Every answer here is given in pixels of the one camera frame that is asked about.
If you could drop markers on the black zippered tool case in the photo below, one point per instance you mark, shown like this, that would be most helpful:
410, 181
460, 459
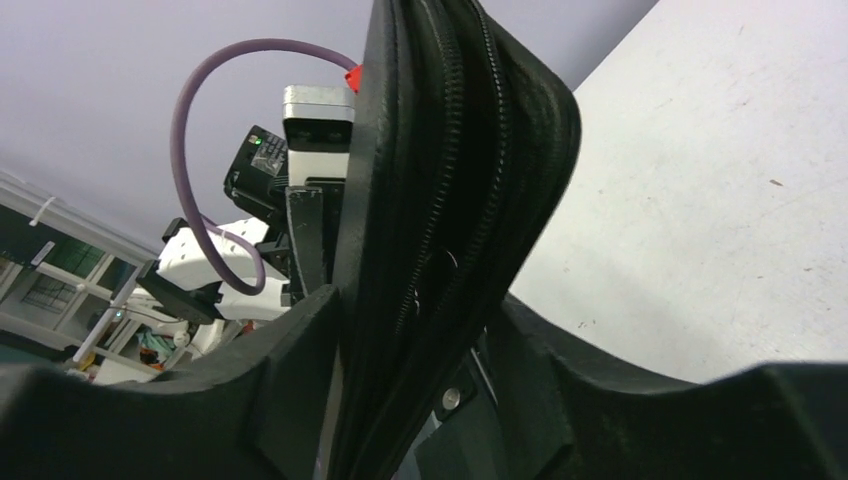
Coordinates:
463, 144

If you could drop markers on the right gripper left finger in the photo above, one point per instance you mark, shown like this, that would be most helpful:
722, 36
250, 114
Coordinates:
252, 409

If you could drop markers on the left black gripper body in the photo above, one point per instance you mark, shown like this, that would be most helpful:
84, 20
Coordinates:
298, 195

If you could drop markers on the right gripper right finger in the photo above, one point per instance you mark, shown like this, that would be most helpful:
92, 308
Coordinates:
569, 410

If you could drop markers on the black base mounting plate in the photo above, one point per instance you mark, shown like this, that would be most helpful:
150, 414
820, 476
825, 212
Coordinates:
461, 439

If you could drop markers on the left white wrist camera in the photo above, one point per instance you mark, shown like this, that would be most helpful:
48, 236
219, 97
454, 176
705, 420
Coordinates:
317, 123

